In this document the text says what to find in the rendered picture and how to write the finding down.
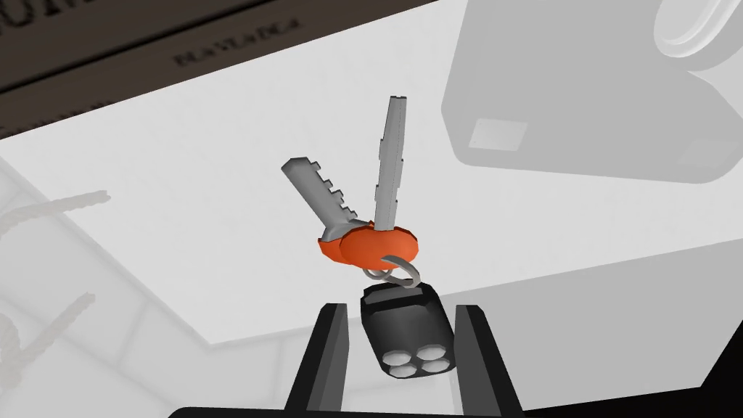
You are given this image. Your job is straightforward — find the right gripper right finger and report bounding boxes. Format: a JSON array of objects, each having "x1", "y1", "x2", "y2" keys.
[{"x1": 453, "y1": 304, "x2": 525, "y2": 414}]

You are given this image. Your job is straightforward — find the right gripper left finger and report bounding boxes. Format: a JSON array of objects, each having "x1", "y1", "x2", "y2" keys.
[{"x1": 284, "y1": 302, "x2": 351, "y2": 414}]

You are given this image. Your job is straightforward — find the orange keys with black fob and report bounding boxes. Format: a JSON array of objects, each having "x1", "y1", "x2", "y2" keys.
[{"x1": 281, "y1": 95, "x2": 458, "y2": 381}]

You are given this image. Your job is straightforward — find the white table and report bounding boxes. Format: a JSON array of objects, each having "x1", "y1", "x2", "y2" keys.
[{"x1": 0, "y1": 0, "x2": 743, "y2": 410}]

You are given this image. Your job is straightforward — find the grey box-shaped appliance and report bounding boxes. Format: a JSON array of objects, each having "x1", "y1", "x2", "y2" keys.
[{"x1": 440, "y1": 0, "x2": 743, "y2": 186}]

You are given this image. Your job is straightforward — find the dark brown book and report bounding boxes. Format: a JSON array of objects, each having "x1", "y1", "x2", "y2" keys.
[
  {"x1": 0, "y1": 0, "x2": 262, "y2": 93},
  {"x1": 0, "y1": 0, "x2": 439, "y2": 142}
]

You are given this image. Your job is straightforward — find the white mug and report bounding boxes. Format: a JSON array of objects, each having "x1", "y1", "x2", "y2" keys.
[{"x1": 653, "y1": 0, "x2": 743, "y2": 73}]

